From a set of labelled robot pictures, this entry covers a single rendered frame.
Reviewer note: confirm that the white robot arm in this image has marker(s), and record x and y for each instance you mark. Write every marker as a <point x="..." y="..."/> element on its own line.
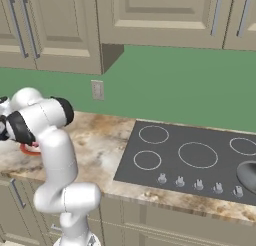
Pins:
<point x="56" y="156"/>

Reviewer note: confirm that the red plate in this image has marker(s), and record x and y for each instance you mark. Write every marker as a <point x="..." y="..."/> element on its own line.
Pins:
<point x="28" y="151"/>

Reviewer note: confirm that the grey hob knob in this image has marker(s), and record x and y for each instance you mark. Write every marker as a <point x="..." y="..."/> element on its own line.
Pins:
<point x="199" y="185"/>
<point x="180" y="181"/>
<point x="238" y="191"/>
<point x="218" y="188"/>
<point x="162" y="179"/>

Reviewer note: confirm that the dark grey hob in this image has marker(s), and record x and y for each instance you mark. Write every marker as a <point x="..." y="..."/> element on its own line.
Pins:
<point x="200" y="170"/>

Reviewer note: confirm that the beige base cupboard front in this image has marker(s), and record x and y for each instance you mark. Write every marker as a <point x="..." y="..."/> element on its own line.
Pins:
<point x="173" y="226"/>

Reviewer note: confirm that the beige drawer front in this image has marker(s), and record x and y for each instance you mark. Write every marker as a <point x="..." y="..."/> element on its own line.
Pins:
<point x="50" y="220"/>

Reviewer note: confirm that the dark grey pan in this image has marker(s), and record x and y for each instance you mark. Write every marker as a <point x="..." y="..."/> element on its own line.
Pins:
<point x="249" y="175"/>

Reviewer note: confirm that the beige base cupboard door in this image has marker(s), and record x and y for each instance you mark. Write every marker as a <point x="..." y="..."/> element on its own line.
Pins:
<point x="13" y="220"/>

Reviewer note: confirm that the grey wall socket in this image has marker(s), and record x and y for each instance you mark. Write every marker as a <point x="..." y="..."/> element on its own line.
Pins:
<point x="97" y="89"/>

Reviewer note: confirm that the wide beige wall cupboard door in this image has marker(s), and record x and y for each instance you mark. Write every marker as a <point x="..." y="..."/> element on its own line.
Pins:
<point x="160" y="16"/>

